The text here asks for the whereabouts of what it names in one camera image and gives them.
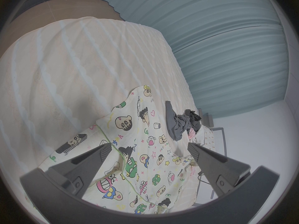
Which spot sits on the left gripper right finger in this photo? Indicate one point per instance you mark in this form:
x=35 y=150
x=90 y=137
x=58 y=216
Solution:
x=217 y=169

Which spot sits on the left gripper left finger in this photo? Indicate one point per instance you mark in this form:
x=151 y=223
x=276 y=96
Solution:
x=79 y=169

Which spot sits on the white printed pyjama top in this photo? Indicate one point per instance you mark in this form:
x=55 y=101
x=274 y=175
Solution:
x=151 y=160

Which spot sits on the bed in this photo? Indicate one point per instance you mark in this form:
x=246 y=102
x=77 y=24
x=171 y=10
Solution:
x=70 y=78

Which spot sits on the white printed pillow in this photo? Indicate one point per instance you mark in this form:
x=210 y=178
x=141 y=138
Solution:
x=211 y=139

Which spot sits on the white and grey garment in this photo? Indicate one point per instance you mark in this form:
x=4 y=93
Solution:
x=199 y=140

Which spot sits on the pink garment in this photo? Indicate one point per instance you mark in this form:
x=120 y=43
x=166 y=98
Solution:
x=192 y=134

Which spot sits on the grey bedside table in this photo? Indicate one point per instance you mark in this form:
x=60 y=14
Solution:
x=205 y=117

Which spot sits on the black garment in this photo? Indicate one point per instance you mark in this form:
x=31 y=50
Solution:
x=195 y=120

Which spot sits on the dark grey garment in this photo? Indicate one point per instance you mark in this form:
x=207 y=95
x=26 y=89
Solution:
x=174 y=125

